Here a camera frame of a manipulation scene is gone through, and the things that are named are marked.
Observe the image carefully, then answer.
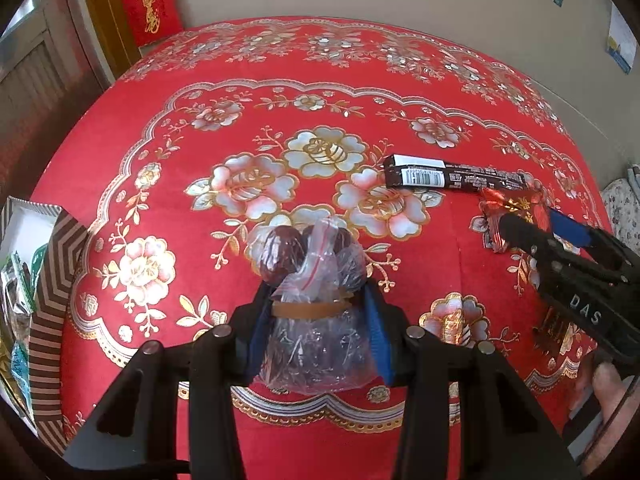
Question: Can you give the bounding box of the wall calendar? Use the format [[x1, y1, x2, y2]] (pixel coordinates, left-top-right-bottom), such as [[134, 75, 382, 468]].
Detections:
[[606, 2, 637, 76]]

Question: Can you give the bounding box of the brown striped cardboard box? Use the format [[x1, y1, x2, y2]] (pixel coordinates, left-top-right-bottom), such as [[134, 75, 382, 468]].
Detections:
[[0, 197, 90, 453]]

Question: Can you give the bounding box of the red floral tablecloth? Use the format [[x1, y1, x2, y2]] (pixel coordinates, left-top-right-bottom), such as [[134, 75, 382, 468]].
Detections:
[[30, 15, 616, 480]]

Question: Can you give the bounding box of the clear bag of red dates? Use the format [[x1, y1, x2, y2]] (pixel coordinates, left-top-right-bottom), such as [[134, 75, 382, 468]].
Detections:
[[246, 217, 393, 396]]

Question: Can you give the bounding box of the wooden door frame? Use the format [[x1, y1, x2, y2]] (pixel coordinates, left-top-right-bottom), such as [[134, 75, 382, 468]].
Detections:
[[75, 0, 146, 81]]

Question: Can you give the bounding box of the shiny red candy packet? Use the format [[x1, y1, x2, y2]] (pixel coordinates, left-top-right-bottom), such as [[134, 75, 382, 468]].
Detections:
[[472, 189, 551, 253]]

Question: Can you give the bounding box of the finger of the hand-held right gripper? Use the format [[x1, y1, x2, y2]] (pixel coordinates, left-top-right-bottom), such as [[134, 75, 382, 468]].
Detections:
[[499, 214, 592, 282], [546, 207, 640, 286]]

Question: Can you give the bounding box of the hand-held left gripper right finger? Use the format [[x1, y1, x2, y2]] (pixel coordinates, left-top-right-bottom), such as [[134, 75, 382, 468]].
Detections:
[[362, 282, 583, 480]]

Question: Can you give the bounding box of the floral cushion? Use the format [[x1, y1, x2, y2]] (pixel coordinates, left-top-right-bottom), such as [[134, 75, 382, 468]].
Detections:
[[600, 180, 640, 261]]

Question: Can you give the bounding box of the red wall poster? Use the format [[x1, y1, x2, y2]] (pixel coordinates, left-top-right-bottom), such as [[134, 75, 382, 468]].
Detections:
[[114, 0, 183, 48]]

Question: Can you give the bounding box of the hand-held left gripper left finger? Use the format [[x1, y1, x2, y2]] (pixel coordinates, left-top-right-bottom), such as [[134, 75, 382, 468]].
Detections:
[[62, 282, 273, 480]]

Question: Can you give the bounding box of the person's right hand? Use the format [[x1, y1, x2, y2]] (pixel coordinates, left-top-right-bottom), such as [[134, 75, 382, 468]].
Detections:
[[565, 355, 633, 466]]

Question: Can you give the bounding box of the dark brown bar packet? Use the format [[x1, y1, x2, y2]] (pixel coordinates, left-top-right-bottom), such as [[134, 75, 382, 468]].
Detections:
[[382, 154, 531, 193]]

